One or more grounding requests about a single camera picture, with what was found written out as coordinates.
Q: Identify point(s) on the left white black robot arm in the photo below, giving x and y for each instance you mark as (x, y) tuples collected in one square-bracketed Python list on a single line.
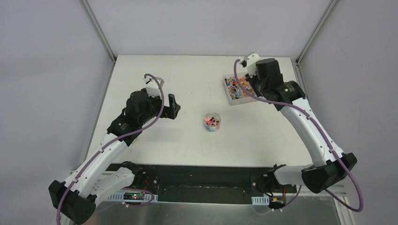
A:
[(78, 196)]

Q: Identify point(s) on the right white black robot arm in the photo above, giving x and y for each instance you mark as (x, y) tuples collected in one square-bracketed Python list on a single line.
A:
[(329, 161)]

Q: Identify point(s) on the clear plastic round jar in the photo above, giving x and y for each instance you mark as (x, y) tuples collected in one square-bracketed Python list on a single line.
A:
[(213, 114)]

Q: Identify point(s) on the clear divided candy box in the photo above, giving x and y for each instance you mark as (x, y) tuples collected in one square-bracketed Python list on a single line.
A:
[(234, 94)]

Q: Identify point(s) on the right white cable duct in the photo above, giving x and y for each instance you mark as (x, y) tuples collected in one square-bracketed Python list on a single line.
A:
[(260, 200)]

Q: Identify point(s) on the left white cable duct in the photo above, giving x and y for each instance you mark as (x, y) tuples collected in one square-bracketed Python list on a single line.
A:
[(132, 197)]

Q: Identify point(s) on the white cable duct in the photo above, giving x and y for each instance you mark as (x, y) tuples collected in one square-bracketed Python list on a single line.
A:
[(132, 197), (260, 200)]

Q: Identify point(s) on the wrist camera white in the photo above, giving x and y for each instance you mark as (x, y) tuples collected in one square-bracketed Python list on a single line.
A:
[(153, 85), (249, 62)]

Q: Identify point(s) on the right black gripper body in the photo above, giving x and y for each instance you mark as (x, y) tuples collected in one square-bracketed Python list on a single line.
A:
[(255, 84)]

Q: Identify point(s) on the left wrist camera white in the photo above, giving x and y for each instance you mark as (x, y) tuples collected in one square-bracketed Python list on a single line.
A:
[(153, 85)]

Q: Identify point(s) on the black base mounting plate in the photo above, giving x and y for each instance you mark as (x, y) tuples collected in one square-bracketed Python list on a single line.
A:
[(209, 184)]

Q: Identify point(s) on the candies inside jar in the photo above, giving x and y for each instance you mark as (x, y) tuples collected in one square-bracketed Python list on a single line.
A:
[(212, 124)]

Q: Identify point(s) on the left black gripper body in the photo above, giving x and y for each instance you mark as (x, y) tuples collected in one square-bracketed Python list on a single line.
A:
[(169, 110)]

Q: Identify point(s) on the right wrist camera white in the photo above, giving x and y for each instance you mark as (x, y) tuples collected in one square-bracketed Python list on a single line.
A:
[(249, 62)]

